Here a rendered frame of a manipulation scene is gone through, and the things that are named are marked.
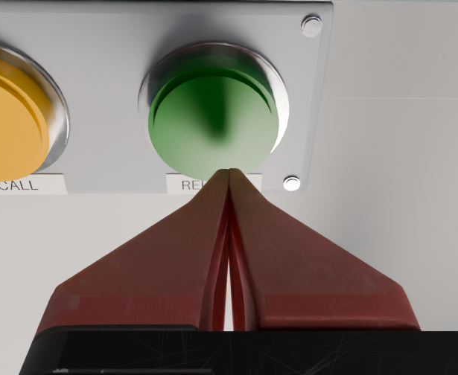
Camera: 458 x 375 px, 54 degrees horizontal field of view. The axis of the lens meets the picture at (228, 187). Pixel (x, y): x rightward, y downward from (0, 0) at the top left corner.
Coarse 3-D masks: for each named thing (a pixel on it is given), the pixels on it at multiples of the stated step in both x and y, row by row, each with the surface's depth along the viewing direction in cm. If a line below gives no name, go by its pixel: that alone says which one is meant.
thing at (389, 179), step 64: (320, 128) 27; (384, 128) 27; (448, 128) 27; (320, 192) 30; (384, 192) 30; (448, 192) 30; (0, 256) 32; (64, 256) 33; (384, 256) 33; (448, 256) 34; (0, 320) 37; (448, 320) 38
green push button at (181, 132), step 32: (192, 64) 13; (224, 64) 13; (160, 96) 13; (192, 96) 13; (224, 96) 13; (256, 96) 13; (160, 128) 13; (192, 128) 14; (224, 128) 14; (256, 128) 14; (192, 160) 14; (224, 160) 14; (256, 160) 14
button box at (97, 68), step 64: (0, 0) 12; (64, 0) 12; (128, 0) 13; (192, 0) 13; (256, 0) 13; (64, 64) 13; (128, 64) 13; (256, 64) 13; (320, 64) 14; (64, 128) 15; (128, 128) 15; (0, 192) 16; (64, 192) 16; (128, 192) 16; (192, 192) 16
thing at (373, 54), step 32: (352, 32) 23; (384, 32) 23; (416, 32) 23; (448, 32) 23; (352, 64) 24; (384, 64) 24; (416, 64) 24; (448, 64) 24; (352, 96) 25; (384, 96) 25; (416, 96) 25; (448, 96) 25
